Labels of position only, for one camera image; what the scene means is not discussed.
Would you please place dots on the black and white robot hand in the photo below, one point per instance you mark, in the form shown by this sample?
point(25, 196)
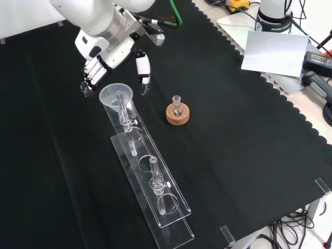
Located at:
point(114, 53)

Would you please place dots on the clear plastic funnel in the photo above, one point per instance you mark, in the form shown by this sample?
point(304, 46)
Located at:
point(110, 96)

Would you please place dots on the clear acrylic funnel stand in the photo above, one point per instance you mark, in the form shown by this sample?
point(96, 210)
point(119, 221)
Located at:
point(166, 197)

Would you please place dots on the grey tape piece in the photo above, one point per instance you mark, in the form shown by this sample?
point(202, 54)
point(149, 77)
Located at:
point(2, 41)
point(60, 24)

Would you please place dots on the small round-bottom glass flask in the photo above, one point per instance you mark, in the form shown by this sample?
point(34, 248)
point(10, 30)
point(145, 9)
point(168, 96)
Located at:
point(177, 109)

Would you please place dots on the black cloth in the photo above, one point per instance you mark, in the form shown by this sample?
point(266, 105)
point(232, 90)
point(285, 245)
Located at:
point(77, 155)

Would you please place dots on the yellow stop button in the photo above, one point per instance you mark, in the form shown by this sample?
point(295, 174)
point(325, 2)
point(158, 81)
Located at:
point(237, 3)

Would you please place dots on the pale board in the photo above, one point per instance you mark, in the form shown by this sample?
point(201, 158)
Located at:
point(272, 54)

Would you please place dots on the black power adapter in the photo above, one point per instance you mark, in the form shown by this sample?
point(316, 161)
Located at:
point(317, 61)

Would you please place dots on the black tripod leg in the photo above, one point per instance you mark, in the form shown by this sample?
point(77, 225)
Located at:
point(325, 41)

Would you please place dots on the clear table clamp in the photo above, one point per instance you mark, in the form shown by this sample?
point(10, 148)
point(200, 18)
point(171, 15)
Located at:
point(323, 185)
point(227, 236)

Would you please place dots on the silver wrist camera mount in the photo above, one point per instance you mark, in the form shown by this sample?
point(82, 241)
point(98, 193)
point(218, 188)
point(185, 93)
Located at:
point(157, 39)

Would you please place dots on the grey metal base plate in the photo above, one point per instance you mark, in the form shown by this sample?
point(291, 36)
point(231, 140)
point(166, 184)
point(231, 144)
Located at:
point(233, 24)

